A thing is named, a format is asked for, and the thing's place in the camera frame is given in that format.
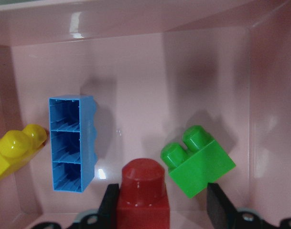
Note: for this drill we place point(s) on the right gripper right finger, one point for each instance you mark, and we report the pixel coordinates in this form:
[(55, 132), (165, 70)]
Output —
[(222, 213)]

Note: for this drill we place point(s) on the red toy block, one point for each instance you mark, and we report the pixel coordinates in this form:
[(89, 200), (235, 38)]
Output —
[(143, 200)]

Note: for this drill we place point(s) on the green toy block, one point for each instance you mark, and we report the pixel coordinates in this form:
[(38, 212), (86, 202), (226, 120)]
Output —
[(203, 161)]

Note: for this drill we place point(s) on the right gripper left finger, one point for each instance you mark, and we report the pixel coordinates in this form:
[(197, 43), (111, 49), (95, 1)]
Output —
[(107, 212)]

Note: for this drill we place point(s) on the blue toy block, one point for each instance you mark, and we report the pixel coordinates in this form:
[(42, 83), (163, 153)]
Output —
[(72, 137)]

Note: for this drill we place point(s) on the yellow toy block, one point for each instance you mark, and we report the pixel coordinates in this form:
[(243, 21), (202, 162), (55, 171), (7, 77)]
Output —
[(17, 148)]

